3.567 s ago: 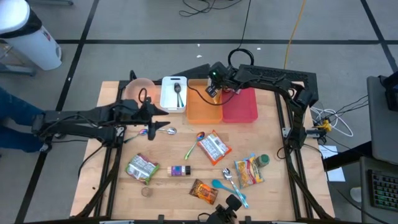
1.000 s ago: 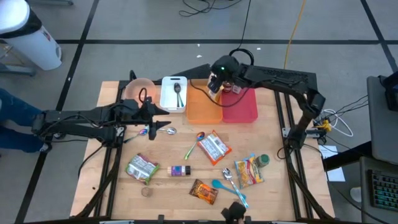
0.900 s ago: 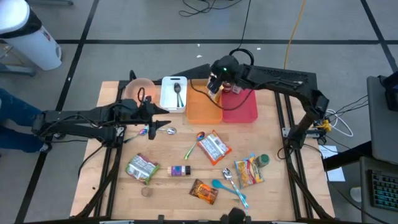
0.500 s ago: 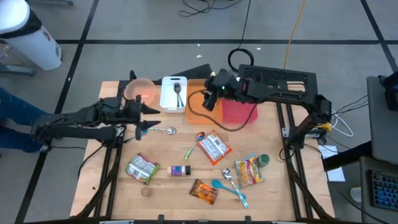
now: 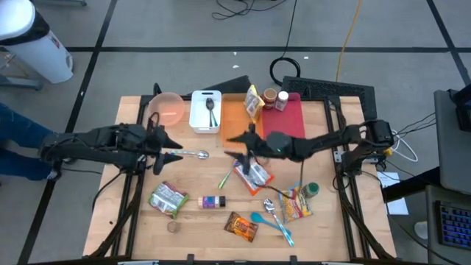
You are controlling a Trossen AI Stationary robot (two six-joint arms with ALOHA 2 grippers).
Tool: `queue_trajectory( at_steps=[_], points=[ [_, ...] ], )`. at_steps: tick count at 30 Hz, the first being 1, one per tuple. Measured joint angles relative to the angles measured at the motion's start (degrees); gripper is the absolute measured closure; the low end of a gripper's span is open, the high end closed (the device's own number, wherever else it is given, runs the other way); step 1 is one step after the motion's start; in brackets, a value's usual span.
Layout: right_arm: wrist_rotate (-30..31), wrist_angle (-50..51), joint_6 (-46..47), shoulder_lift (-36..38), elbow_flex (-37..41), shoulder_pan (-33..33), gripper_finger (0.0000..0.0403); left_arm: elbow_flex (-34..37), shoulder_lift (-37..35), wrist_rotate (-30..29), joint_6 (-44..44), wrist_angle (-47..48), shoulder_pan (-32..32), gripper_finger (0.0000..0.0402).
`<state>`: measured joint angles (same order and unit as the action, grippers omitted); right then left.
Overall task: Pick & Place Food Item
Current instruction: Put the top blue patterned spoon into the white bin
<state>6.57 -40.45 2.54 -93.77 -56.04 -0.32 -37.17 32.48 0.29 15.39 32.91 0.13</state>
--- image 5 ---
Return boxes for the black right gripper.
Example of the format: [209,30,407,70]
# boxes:
[224,123,269,176]

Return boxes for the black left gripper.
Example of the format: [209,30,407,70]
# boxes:
[146,112,184,176]

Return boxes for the plain silver spoon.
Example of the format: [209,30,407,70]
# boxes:
[168,148,210,160]

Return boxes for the yellow Maruchan ramen pack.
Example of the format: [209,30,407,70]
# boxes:
[244,84,266,124]

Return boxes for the green pink ramen pack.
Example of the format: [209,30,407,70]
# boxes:
[148,180,190,219]

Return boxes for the dark metal spoon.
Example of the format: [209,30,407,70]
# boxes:
[205,97,219,128]

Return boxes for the brown spice jar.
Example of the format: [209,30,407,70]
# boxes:
[262,88,278,110]

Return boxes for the small clear glass bottle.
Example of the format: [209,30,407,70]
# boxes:
[275,90,290,112]

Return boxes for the green lid glass jar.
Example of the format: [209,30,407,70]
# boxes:
[302,181,321,199]

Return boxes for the orange plastic bin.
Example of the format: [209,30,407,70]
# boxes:
[219,92,264,148]

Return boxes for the orange Maruchan ramen pack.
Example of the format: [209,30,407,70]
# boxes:
[233,160,276,197]

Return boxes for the pink translucent bowl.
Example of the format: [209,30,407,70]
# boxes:
[147,91,186,127]

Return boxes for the white plastic bin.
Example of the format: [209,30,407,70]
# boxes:
[188,89,223,134]

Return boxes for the pink plastic bin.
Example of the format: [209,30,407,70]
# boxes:
[260,91,307,140]

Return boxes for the purple label spice jar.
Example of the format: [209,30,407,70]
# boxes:
[196,195,227,210]

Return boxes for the teal plastic spoon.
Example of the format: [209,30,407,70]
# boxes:
[250,211,292,237]

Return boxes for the yellow red snack packet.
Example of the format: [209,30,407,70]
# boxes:
[276,180,314,225]

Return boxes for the brown orange snack bag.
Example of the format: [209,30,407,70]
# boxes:
[223,211,260,243]

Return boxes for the black perforated panel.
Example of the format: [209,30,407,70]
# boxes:
[280,75,378,127]

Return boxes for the person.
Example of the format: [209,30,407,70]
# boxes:
[0,102,60,182]

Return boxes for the white trash bin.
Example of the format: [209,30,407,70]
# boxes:
[0,0,74,85]

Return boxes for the white paper sheet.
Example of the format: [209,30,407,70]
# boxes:
[376,171,410,216]

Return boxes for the black desk leg bar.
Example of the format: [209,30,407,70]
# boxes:
[381,166,442,204]

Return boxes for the dark grey desk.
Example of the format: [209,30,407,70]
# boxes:
[425,183,471,265]

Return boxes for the black desk device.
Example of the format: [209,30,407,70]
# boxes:
[447,84,471,133]

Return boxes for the backlit keyboard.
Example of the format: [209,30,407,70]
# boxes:
[436,200,471,251]

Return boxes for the black aluminium table frame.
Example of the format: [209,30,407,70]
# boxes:
[83,82,397,265]

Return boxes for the black hanging cable with coil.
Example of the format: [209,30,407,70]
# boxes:
[269,0,302,87]

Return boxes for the yellow hanging cable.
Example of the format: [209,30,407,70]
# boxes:
[334,0,364,83]

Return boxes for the white cable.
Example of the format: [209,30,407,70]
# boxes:
[389,128,419,163]

